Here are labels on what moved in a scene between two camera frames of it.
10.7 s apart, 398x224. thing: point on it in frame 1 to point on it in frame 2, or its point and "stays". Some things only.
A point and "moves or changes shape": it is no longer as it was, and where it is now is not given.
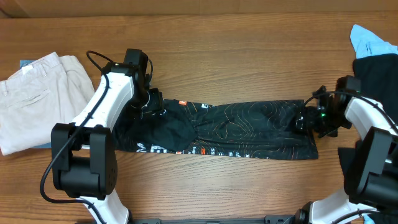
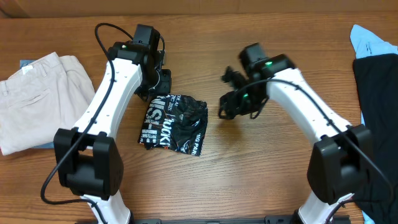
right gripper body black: (326, 121) to (249, 101)
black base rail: (282, 219) stays
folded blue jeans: (23, 63) stays
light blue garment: (365, 45) stays
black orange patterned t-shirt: (257, 129) moves or changes shape
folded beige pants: (52, 90) stays
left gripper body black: (147, 102) to (158, 84)
